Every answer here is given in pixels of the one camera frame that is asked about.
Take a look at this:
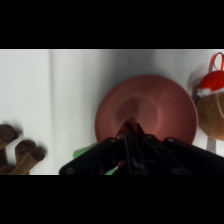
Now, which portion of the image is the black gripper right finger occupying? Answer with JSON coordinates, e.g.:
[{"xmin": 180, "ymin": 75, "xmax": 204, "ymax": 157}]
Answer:
[{"xmin": 132, "ymin": 123, "xmax": 156, "ymax": 176}]

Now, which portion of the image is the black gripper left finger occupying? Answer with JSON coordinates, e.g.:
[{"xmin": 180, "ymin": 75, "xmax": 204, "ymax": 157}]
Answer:
[{"xmin": 116, "ymin": 131, "xmax": 134, "ymax": 176}]

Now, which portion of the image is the pink bowl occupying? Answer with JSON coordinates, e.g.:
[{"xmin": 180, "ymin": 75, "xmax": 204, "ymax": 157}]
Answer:
[{"xmin": 94, "ymin": 73, "xmax": 199, "ymax": 148}]

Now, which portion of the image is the round plush with santa hat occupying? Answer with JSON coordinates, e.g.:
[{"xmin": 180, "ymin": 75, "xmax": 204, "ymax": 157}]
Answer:
[{"xmin": 194, "ymin": 51, "xmax": 224, "ymax": 155}]

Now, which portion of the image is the brown plush moose toy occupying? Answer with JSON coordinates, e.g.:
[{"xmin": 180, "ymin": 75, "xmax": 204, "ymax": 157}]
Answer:
[{"xmin": 0, "ymin": 123, "xmax": 47, "ymax": 176}]

